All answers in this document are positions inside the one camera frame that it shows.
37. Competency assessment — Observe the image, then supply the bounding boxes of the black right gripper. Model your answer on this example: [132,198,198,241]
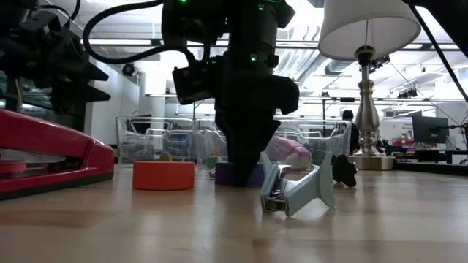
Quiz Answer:
[214,72,301,188]

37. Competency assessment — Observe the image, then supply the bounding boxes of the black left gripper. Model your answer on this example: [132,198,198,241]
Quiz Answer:
[0,21,112,115]

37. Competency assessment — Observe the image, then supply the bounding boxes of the dark purple tape roll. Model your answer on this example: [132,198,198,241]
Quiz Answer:
[214,161,265,188]

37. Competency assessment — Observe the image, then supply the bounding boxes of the pink stapler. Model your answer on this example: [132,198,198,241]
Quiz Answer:
[263,135,313,172]

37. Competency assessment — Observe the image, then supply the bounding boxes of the light blue staple remover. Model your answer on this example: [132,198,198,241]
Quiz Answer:
[259,150,336,218]

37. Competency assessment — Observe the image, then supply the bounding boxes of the orange tape roll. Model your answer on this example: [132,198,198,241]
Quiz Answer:
[132,160,197,191]

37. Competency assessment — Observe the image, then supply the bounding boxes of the black binder clip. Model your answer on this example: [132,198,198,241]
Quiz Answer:
[330,153,358,188]

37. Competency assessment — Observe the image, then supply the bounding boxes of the red stapler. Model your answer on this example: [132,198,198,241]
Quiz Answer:
[0,107,116,202]

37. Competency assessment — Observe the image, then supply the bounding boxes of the person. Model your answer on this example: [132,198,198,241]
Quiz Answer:
[341,109,361,156]

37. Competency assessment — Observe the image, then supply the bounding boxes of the stacked coloured boxes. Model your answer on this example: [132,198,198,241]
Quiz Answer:
[390,137,416,161]

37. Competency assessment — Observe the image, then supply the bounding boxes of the white shade table lamp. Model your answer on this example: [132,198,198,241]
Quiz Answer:
[317,0,423,172]

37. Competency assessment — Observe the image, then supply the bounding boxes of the black computer monitor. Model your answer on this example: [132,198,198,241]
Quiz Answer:
[411,115,450,145]

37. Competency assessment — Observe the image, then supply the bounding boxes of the black background desk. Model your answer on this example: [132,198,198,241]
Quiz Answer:
[393,148,468,176]

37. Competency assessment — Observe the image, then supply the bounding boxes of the thick black camera cable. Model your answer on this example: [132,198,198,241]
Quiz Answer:
[81,0,205,67]

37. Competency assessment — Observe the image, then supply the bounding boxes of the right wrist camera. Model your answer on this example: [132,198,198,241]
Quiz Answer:
[171,64,218,106]

